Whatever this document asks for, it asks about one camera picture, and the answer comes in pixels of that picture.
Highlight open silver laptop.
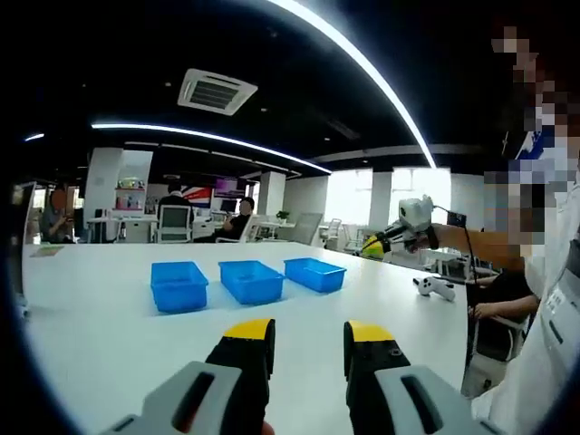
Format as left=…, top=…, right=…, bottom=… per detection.
left=11, top=180, right=38, bottom=316

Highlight person's right hand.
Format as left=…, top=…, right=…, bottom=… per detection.
left=402, top=225, right=440, bottom=255

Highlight ceiling air conditioner vent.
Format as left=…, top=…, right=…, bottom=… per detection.
left=177, top=68, right=259, bottom=117

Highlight white display shelf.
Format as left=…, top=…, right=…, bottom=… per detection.
left=115, top=179, right=149, bottom=212

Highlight curved ceiling light strip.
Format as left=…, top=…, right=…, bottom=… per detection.
left=90, top=121, right=334, bottom=175

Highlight black cable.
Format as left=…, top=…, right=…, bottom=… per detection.
left=432, top=206, right=481, bottom=363

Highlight purple screen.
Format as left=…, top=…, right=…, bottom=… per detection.
left=213, top=178, right=248, bottom=198

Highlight grey office chair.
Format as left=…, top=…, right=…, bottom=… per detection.
left=289, top=212, right=325, bottom=247

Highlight blue plastic bin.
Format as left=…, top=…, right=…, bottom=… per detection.
left=217, top=259, right=285, bottom=305
left=284, top=257, right=348, bottom=295
left=150, top=260, right=210, bottom=314

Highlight striped flag wall poster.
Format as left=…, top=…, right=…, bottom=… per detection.
left=183, top=185, right=214, bottom=206

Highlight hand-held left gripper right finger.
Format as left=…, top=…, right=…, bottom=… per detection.
left=343, top=320, right=502, bottom=435

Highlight white mesh office chair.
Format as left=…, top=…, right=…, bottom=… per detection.
left=156, top=204, right=194, bottom=245
left=216, top=215, right=266, bottom=245

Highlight long curved ceiling light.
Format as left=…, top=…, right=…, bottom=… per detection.
left=266, top=0, right=439, bottom=169

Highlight black office chair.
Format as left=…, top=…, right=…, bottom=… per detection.
left=469, top=312, right=534, bottom=398

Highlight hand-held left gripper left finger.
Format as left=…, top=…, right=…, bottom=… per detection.
left=111, top=318, right=276, bottom=435

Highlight white game controller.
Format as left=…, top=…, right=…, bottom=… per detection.
left=411, top=276, right=457, bottom=303

